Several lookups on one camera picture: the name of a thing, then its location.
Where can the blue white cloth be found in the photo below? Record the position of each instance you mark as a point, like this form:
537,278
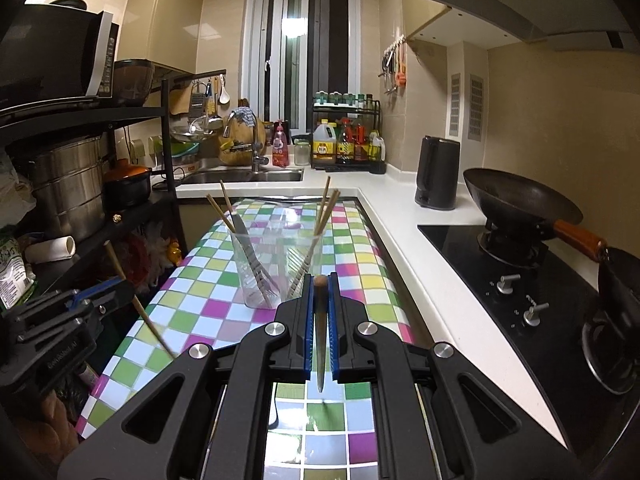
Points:
244,117

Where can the yellow green bottle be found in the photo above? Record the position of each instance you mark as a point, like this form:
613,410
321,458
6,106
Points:
378,156

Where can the steel bowl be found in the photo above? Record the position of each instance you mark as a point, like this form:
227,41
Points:
190,135

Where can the checkered table cover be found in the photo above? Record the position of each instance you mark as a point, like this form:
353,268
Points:
200,290

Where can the brown bowl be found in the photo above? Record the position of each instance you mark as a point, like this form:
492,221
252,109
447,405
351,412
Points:
132,82

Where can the glass jar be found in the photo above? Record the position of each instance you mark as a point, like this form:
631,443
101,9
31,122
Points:
301,152

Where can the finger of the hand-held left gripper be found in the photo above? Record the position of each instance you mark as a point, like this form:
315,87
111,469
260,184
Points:
90,295
65,332

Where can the clear plastic cup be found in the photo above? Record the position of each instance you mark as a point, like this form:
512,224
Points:
287,260

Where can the black spice rack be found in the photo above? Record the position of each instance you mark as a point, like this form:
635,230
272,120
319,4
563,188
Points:
377,110

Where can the chrome faucet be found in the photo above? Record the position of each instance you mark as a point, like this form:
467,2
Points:
257,150

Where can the black gas stove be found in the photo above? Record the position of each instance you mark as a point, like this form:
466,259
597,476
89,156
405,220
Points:
560,360

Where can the green plastic basin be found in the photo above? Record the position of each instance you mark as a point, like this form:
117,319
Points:
175,150

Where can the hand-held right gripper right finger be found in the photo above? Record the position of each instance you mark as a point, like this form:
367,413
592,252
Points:
334,330

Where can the window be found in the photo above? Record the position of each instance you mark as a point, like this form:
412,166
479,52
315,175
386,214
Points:
300,55

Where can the red label sauce bottle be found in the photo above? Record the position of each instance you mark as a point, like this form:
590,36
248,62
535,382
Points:
361,145
345,146

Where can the metal stove knob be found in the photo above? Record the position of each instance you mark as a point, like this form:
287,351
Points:
507,285
535,314

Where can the yellow rubber duck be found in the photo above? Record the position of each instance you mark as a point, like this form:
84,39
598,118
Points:
175,254

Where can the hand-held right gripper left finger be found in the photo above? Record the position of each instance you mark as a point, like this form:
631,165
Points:
310,330

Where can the person's left hand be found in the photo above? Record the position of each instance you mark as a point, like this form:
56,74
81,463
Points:
50,422

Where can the white paper roll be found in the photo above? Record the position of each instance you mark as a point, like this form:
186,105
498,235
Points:
50,250

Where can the metal grater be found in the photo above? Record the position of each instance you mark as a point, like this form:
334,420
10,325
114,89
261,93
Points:
198,100

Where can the steel sink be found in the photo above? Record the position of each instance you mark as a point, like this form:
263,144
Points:
240,176

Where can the white ladle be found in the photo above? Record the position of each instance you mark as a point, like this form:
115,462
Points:
224,92

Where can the steel stock pot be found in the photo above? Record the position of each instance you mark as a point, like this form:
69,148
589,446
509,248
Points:
65,185

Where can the black electric kettle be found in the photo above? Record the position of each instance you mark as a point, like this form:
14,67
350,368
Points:
437,175

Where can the wooden cutting board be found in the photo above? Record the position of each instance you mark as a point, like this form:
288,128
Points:
237,147

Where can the red dish soap bottle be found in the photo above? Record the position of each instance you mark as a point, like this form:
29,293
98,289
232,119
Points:
281,147

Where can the black microwave oven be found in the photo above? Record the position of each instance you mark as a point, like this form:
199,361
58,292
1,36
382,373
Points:
50,55

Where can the row of spice jars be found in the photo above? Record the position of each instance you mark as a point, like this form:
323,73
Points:
345,99

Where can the black clay pot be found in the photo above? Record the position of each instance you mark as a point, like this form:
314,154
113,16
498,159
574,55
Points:
127,185

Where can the wooden chopstick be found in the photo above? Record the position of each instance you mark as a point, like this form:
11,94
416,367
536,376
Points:
150,322
327,220
220,215
320,210
227,200
320,310
322,225

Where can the green white plastic bag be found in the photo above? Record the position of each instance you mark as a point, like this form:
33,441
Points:
15,275

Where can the black shelf rack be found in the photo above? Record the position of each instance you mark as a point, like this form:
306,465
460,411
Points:
168,160

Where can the hanging kitchen tools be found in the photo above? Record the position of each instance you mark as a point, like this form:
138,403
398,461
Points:
395,67

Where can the wall vent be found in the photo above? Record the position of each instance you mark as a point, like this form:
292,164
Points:
476,107
454,105

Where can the yellow oil bottle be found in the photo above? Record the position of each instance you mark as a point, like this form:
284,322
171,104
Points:
324,145

